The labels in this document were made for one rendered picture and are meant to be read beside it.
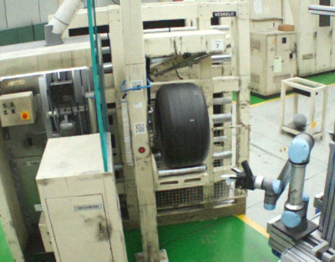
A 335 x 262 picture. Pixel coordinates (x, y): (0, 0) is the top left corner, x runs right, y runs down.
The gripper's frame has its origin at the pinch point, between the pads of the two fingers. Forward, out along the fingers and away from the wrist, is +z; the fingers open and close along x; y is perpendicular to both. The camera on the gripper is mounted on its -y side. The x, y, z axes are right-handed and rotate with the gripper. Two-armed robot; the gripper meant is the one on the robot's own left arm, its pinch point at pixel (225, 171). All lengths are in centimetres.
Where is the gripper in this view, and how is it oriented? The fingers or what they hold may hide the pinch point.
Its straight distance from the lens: 233.1
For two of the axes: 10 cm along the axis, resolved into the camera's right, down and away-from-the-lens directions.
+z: -8.4, -1.6, 5.2
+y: -0.2, 9.7, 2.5
